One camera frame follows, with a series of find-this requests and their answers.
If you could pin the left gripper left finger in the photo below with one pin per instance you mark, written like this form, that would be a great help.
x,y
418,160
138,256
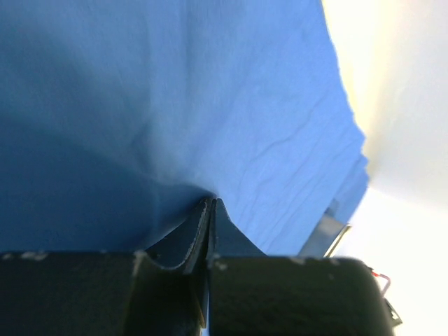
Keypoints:
x,y
158,291

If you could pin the blue surgical cloth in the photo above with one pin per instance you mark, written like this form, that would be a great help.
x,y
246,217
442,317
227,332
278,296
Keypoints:
x,y
118,117

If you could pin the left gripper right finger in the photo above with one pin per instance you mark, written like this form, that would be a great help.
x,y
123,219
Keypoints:
x,y
255,294

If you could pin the back aluminium rail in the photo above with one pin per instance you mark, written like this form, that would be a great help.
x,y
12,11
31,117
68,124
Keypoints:
x,y
327,235

